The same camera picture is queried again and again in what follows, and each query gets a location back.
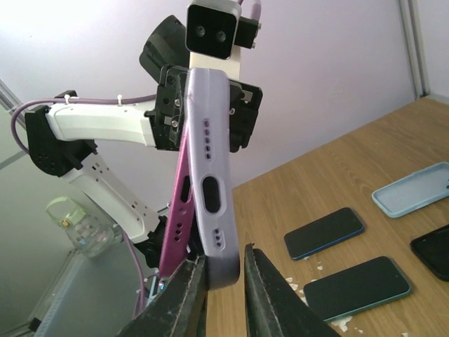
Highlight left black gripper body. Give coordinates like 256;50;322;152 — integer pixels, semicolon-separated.
144;65;264;153

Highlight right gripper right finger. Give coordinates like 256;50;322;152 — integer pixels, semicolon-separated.
244;244;339;337

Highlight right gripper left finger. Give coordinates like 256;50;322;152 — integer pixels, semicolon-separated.
119;256;208;337

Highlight lilac phone case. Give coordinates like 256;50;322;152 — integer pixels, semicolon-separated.
185;68;240;289

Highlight black smartphone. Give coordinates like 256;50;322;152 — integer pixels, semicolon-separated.
302;256;412;322
159;127;194;279

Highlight blue smartphone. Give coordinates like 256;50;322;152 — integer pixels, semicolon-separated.
284;207;365;260

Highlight black cased phone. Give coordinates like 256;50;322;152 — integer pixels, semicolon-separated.
410;225;448;282

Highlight light blue phone case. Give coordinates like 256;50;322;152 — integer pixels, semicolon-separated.
371;162;448;218

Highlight white debris pieces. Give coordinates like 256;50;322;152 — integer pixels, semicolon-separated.
283;259;411;337

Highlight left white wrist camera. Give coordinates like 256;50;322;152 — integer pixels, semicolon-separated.
185;1;262;80

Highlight grey slotted cable duct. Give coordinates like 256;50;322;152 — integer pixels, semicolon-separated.
34;260;81;337

